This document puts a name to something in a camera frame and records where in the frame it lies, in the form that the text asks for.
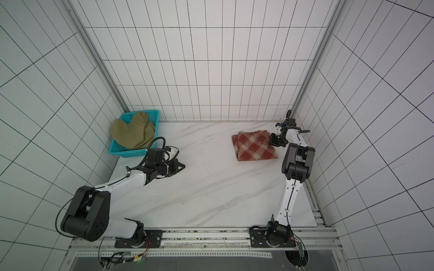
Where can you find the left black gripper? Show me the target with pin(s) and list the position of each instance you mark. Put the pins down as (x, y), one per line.
(175, 164)

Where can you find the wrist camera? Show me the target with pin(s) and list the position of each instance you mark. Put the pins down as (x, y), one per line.
(170, 153)
(279, 127)

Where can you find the teal plastic basket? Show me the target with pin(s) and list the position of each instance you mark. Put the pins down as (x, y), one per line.
(117, 149)

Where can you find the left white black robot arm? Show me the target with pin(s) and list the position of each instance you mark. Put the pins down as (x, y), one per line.
(88, 211)

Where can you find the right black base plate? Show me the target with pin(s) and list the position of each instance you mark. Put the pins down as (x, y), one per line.
(260, 239)

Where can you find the left control board with wires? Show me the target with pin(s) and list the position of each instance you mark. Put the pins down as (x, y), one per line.
(120, 257)

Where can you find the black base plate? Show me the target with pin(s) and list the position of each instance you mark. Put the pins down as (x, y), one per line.
(260, 239)
(155, 237)

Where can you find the control board with wires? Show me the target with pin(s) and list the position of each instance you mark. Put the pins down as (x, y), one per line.
(298, 258)
(120, 257)

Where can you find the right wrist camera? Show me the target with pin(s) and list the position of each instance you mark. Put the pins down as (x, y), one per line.
(279, 127)

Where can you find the olive green skirt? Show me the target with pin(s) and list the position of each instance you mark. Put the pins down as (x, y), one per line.
(137, 134)

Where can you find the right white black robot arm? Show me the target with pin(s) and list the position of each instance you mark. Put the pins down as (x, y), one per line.
(296, 167)

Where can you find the right control board with wires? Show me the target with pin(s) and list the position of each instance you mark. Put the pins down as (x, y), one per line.
(298, 258)

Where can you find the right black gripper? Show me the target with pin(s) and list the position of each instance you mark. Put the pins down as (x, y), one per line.
(276, 140)

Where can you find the red plaid skirt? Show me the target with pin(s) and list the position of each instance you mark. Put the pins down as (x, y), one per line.
(253, 146)

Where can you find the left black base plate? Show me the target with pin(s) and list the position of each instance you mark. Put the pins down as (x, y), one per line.
(155, 237)

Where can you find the aluminium mounting rail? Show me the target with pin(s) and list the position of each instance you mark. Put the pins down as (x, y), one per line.
(221, 238)

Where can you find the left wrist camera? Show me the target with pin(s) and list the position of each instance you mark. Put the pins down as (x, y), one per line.
(170, 153)

